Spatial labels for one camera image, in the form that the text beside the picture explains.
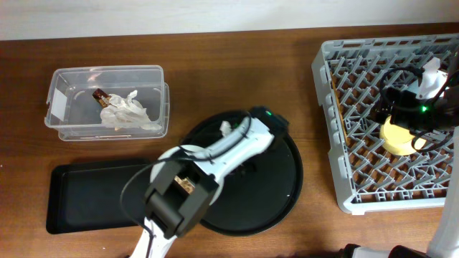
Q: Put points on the gold snack wrapper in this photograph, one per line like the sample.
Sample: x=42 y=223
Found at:
x=101 y=97

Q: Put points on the black rectangular tray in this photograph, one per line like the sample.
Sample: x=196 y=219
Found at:
x=85 y=196

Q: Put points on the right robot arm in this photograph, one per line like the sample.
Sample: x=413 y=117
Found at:
x=445 y=241

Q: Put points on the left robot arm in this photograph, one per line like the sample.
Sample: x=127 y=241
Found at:
x=169 y=211

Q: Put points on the yellow bowl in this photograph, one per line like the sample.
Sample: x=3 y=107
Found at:
x=398 y=140

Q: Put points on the white napkin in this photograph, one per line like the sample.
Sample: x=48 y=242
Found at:
x=126 y=112

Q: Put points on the wooden chopstick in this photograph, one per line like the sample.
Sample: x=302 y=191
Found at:
x=340 y=109

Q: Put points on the grey plate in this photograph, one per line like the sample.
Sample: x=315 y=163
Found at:
x=169 y=153

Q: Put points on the round black serving tray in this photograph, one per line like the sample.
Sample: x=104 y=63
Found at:
x=260 y=193

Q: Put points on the food scraps and rice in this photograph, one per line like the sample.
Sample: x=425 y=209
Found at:
x=187 y=185

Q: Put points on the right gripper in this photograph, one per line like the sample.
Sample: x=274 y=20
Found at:
x=402 y=99

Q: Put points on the clear plastic bin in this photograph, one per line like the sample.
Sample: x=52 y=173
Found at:
x=75 y=114

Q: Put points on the grey dishwasher rack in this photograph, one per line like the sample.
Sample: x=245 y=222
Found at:
x=366 y=177

